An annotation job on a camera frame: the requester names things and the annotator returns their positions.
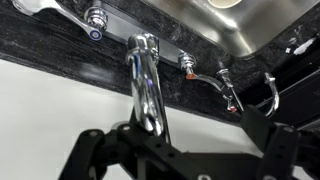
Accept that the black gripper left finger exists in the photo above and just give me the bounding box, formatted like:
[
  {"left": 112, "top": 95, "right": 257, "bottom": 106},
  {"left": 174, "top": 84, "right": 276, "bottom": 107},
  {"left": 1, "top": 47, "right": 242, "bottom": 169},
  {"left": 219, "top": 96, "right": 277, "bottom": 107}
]
[{"left": 59, "top": 109, "right": 158, "bottom": 180}]

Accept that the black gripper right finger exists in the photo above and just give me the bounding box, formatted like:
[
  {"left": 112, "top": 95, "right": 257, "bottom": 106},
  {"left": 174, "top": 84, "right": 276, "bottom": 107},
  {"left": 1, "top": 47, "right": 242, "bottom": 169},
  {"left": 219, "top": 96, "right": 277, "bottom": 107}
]
[{"left": 240, "top": 104, "right": 301, "bottom": 180}]

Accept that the chrome faucet spout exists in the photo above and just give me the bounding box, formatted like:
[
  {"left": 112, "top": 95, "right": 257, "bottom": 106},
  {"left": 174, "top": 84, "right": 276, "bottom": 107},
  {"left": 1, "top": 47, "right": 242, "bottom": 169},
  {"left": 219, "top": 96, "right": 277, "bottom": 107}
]
[{"left": 125, "top": 32, "right": 172, "bottom": 145}]

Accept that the black dish rack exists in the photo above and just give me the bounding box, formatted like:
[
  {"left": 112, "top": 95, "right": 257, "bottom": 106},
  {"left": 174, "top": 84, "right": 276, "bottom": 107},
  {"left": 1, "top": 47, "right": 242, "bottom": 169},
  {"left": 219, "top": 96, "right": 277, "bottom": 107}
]
[{"left": 254, "top": 64, "right": 320, "bottom": 132}]

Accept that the stainless steel sink basin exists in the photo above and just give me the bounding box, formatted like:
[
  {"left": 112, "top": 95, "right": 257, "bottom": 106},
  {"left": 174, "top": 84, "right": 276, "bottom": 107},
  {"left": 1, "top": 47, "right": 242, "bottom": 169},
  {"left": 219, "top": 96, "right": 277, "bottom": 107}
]
[{"left": 139, "top": 0, "right": 320, "bottom": 60}]

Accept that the chrome lever handle red dot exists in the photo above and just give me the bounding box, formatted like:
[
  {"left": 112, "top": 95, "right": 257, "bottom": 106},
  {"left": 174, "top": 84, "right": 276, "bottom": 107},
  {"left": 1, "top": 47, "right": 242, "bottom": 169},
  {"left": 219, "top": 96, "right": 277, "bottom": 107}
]
[{"left": 177, "top": 50, "right": 239, "bottom": 114}]

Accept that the chrome lever handle blue dot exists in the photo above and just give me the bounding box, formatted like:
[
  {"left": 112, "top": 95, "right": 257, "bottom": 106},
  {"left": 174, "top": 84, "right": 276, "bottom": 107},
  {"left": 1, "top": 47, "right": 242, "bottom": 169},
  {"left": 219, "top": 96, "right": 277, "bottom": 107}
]
[{"left": 12, "top": 0, "right": 110, "bottom": 42}]

